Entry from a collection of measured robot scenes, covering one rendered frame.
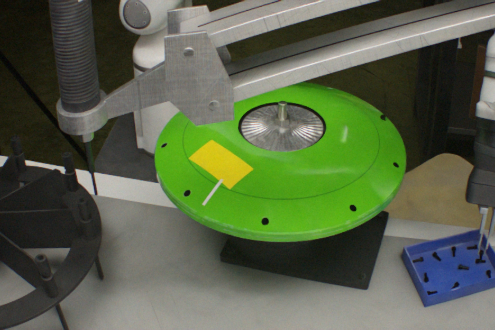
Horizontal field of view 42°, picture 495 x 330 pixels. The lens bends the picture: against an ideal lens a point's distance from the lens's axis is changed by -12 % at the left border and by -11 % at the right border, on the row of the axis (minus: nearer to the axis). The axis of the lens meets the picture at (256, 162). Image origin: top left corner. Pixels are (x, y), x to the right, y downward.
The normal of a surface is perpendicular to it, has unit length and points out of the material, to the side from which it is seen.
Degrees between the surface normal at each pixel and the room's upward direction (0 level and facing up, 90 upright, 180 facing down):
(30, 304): 4
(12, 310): 4
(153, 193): 0
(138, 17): 90
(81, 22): 90
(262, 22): 90
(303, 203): 23
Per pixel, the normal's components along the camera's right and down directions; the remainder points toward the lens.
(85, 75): 0.61, 0.47
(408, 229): -0.01, -0.79
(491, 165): -0.27, 0.29
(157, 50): -0.07, -0.57
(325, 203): 0.13, -0.50
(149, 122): -0.46, 0.54
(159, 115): -0.06, 0.60
